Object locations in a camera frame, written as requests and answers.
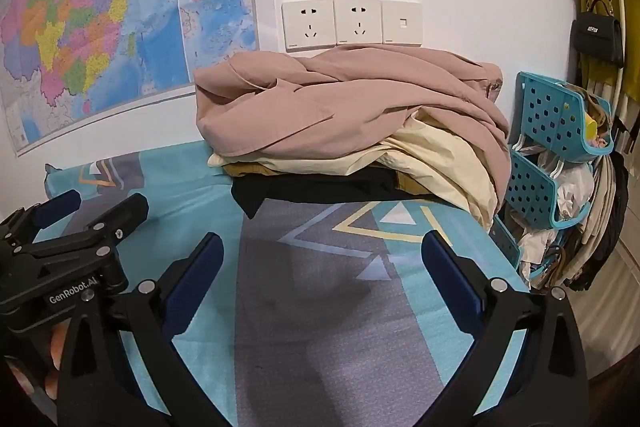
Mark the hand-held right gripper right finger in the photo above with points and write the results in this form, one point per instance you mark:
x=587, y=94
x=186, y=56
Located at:
x=450, y=277

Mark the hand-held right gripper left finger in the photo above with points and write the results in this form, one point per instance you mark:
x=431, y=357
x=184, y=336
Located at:
x=200, y=277

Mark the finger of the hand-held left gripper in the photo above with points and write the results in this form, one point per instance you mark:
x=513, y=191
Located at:
x=60, y=203
x=122, y=212

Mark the pink jacket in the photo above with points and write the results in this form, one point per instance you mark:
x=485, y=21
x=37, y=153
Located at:
x=350, y=97

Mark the person's left hand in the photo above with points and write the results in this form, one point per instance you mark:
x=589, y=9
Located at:
x=55, y=352

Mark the teal perforated plastic basket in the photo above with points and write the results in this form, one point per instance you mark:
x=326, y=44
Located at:
x=550, y=112
x=507, y=242
x=530, y=189

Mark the mustard garment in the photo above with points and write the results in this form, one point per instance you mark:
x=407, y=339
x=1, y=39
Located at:
x=410, y=183

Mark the teal grey printed bed sheet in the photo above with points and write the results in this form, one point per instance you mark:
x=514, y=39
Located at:
x=300, y=307

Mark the cream garment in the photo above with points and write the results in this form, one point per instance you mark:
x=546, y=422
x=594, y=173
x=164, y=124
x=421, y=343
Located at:
x=435, y=157

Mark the black garment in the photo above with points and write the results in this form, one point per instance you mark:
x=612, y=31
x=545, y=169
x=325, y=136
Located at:
x=300, y=190

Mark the white plastic bag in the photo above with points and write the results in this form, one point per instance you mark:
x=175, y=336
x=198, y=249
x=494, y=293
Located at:
x=575, y=192

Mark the beige hanging bag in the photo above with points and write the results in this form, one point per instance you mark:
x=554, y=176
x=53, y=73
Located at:
x=595, y=217

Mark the black hanging cloth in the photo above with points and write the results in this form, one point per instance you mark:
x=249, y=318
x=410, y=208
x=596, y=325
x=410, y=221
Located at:
x=620, y=207

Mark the black handbag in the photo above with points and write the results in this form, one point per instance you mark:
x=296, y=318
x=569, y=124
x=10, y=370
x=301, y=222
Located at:
x=597, y=39

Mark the colourful wall map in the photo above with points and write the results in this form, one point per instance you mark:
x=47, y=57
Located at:
x=100, y=7

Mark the white wall socket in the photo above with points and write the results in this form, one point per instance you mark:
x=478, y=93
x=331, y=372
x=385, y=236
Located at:
x=357, y=22
x=307, y=24

